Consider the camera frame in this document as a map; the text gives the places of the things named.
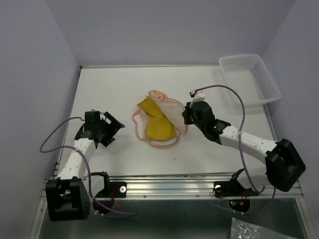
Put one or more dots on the aluminium mounting rail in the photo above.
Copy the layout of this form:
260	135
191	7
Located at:
189	187

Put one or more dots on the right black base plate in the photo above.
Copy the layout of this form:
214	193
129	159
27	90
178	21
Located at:
231	189

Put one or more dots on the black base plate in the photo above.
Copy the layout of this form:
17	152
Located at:
231	189
111	189

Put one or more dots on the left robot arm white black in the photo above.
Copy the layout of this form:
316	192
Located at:
67	197

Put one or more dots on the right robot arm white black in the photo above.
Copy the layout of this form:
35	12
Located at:
282	165

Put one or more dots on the white plastic basket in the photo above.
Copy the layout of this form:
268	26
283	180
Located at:
250	78

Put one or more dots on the yellow bra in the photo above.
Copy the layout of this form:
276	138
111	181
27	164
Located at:
157	126

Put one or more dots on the floral mesh laundry bag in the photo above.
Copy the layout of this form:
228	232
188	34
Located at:
173	110

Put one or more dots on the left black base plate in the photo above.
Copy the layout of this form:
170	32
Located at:
111	189

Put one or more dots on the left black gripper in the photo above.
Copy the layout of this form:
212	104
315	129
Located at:
113	127

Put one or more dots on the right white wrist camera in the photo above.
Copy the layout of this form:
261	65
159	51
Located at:
197	96

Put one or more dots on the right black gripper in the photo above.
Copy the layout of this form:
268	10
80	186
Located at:
185	112

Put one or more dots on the clear plastic bag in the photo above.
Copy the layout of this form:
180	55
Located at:
244	230

